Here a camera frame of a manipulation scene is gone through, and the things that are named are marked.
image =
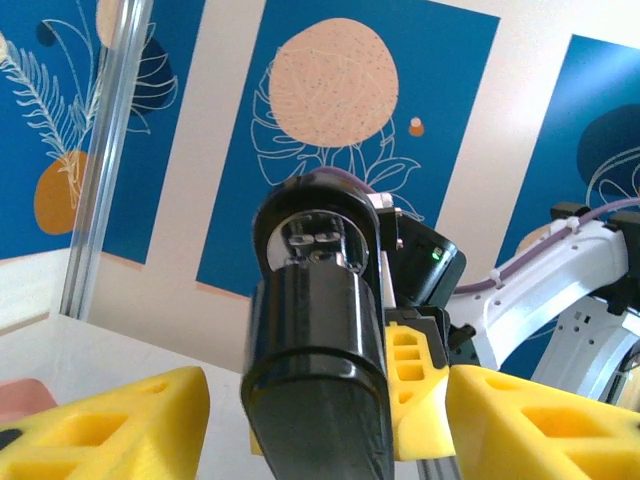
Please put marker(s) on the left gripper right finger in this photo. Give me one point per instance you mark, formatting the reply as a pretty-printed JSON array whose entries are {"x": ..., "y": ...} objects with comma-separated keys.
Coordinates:
[{"x": 495, "y": 440}]

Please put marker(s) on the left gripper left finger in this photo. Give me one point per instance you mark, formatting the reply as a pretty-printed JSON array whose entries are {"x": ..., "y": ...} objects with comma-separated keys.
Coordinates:
[{"x": 165, "y": 435}]

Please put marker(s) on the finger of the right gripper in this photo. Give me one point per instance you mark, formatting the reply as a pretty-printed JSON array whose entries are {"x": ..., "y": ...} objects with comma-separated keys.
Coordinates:
[
  {"x": 415, "y": 400},
  {"x": 255, "y": 442}
]

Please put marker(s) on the black stapler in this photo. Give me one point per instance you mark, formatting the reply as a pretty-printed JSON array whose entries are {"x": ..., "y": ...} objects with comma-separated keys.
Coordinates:
[{"x": 315, "y": 320}]

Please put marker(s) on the pink plastic tray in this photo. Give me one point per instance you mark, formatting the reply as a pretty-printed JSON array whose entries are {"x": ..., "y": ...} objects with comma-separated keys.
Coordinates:
[{"x": 25, "y": 400}]

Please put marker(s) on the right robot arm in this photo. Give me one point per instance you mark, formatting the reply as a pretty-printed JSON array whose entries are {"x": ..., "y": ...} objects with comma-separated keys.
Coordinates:
[{"x": 550, "y": 280}]

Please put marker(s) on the blue floral wall panel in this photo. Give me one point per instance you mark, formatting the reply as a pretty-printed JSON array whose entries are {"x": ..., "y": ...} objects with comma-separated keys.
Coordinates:
[
  {"x": 450, "y": 100},
  {"x": 20, "y": 165},
  {"x": 600, "y": 100}
]

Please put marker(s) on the aluminium corner post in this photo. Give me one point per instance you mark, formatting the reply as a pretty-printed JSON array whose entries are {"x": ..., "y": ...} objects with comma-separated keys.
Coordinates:
[{"x": 100, "y": 175}]

